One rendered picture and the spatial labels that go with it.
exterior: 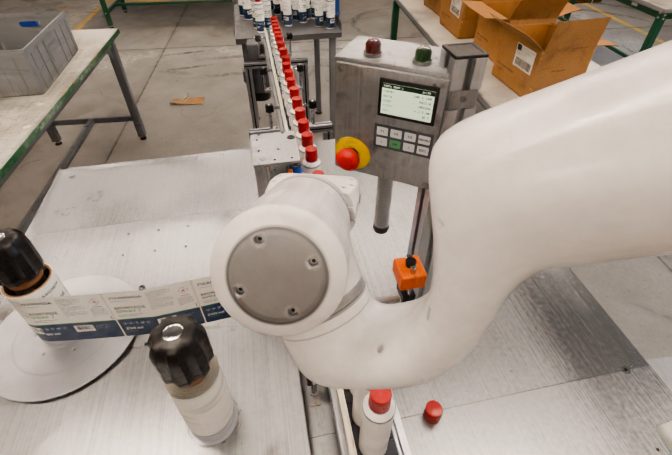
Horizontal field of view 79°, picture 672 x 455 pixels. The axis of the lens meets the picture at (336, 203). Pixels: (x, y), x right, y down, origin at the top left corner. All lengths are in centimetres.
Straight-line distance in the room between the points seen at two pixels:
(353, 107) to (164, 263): 72
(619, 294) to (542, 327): 144
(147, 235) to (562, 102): 115
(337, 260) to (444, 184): 8
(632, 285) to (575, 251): 242
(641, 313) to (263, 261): 236
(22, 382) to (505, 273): 99
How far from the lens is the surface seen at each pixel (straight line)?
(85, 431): 98
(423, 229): 71
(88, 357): 105
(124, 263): 120
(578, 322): 118
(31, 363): 110
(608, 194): 19
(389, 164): 64
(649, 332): 246
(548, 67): 217
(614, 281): 259
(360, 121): 62
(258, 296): 25
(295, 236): 24
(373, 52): 59
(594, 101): 20
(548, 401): 104
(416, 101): 58
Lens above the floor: 169
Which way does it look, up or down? 41 degrees down
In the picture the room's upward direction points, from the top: straight up
